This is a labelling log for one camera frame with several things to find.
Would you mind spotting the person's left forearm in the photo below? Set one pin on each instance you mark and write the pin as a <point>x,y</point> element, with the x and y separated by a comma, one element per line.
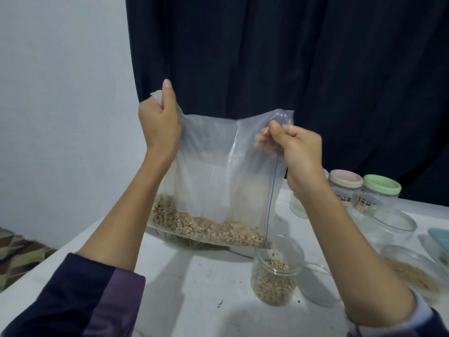
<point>116,235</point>

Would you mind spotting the transparent jar green lid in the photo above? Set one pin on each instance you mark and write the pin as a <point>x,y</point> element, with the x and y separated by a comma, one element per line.
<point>382,184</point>

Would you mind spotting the clear round lid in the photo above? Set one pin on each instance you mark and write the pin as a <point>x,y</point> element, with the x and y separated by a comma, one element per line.
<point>319,286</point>

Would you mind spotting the transparent jar blue lid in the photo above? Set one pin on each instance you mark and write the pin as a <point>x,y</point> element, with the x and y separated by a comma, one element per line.
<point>298,205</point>

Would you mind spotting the person's left hand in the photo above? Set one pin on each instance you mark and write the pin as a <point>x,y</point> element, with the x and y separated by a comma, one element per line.
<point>160,126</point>

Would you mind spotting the dark navy curtain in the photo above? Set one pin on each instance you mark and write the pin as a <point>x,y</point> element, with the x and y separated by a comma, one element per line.
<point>294,59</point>

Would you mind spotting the clear bag with green beans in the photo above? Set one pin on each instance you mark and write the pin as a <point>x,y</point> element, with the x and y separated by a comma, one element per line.
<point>179,241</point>

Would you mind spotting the clear zip bag of black-eyed peas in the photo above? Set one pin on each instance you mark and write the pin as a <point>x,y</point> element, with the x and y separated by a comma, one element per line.
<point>217,172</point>

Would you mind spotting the pile of yellow soybeans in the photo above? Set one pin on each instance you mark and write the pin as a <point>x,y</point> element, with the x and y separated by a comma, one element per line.
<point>414,273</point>

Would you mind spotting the person's right hand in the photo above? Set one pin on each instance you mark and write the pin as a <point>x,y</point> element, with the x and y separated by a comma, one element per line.
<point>300,158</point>

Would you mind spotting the teal lidded plastic container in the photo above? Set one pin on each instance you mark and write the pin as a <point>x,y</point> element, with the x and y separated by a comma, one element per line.
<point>440,242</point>

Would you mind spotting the person's right forearm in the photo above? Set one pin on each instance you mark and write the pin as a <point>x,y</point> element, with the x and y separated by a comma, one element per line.
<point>358,263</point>

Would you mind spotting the transparent jar pink lid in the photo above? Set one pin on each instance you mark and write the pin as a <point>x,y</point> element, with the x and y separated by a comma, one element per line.
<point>346,179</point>

